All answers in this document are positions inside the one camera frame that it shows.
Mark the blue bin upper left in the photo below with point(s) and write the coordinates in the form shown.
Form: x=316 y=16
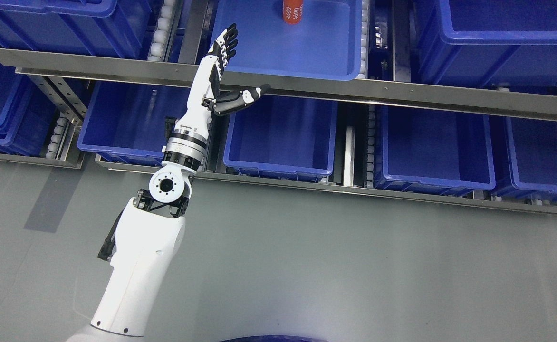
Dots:
x=102 y=28

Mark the blue bin upper right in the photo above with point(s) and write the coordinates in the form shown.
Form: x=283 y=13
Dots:
x=484 y=43

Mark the steel shelf rack frame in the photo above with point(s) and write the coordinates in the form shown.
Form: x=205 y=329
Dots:
x=353 y=161

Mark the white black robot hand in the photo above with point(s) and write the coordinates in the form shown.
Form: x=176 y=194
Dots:
x=205 y=97

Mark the orange cylindrical capacitor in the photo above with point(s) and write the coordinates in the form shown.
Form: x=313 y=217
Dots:
x=292 y=11

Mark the blue bin lower far right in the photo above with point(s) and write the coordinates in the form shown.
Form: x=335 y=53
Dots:
x=525 y=158

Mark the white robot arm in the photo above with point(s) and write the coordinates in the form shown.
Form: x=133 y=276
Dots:
x=145 y=244

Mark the blue bin lower far left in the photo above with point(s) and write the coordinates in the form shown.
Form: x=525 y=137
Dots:
x=26 y=114

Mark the blue bin lower middle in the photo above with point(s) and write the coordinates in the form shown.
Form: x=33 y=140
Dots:
x=283 y=137

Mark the shallow blue tray bin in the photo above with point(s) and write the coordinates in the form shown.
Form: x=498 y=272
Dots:
x=325 y=44

